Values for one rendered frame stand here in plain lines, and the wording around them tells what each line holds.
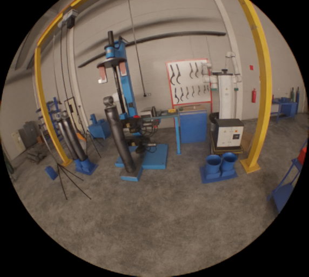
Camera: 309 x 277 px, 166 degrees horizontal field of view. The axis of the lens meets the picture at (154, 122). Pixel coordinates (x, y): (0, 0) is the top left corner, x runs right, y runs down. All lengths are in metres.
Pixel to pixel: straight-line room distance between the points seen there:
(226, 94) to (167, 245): 2.74
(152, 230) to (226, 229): 1.03
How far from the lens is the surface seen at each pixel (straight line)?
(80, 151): 2.81
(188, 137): 2.98
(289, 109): 6.60
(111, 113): 1.67
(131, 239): 1.80
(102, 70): 2.07
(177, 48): 3.93
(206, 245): 1.72
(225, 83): 2.40
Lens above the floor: 1.68
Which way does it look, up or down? 20 degrees down
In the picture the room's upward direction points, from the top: 10 degrees counter-clockwise
